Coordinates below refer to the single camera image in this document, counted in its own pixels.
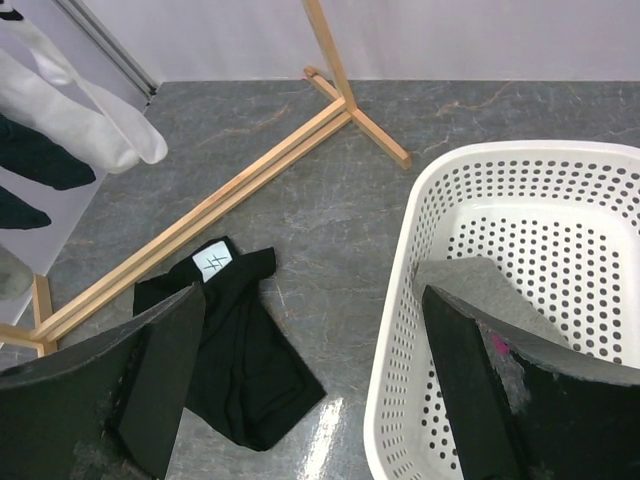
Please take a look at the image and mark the white sock black stripes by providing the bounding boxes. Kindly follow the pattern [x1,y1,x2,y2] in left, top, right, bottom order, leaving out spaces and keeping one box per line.
[1,9,168,164]

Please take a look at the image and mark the grey sock with white stripes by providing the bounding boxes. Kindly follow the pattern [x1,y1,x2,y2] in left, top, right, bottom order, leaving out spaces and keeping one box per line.
[412,258,571,349]

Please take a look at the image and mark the white perforated laundry basket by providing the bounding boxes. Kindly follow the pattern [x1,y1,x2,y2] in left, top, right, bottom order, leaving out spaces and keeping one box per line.
[363,140,639,479]

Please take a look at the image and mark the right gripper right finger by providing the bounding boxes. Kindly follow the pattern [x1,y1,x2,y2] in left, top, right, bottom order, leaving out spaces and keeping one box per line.
[422,285,639,479]

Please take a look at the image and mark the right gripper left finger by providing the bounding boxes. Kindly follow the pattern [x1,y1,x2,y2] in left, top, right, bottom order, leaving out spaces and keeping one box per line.
[1,284,205,479]

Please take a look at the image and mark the dark navy sock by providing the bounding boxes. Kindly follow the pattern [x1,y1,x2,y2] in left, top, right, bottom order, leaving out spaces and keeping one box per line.
[1,115,96,230]

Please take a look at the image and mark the wooden drying rack frame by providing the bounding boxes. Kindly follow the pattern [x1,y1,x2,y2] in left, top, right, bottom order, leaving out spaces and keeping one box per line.
[1,1,411,357]

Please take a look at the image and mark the black folded garment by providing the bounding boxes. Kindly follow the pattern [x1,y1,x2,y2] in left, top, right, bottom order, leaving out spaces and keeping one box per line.
[133,236,326,451]

